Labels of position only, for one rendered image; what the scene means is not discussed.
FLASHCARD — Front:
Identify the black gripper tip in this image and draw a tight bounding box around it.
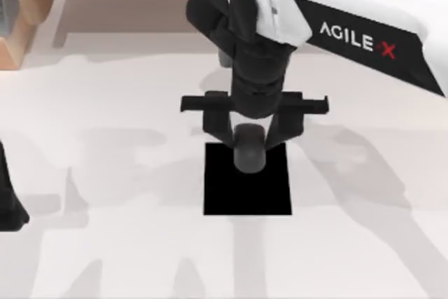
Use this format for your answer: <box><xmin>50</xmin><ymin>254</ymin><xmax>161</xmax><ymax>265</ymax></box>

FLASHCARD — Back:
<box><xmin>0</xmin><ymin>140</ymin><xmax>30</xmax><ymax>233</ymax></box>

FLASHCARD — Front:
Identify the black square coaster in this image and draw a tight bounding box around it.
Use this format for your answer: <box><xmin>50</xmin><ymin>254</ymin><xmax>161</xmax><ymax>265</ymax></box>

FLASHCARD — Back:
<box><xmin>203</xmin><ymin>142</ymin><xmax>293</xmax><ymax>216</ymax></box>

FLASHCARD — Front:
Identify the dark grey cup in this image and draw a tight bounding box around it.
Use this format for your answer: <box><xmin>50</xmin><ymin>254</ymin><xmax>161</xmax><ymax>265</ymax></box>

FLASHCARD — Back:
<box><xmin>232</xmin><ymin>123</ymin><xmax>267</xmax><ymax>174</ymax></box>

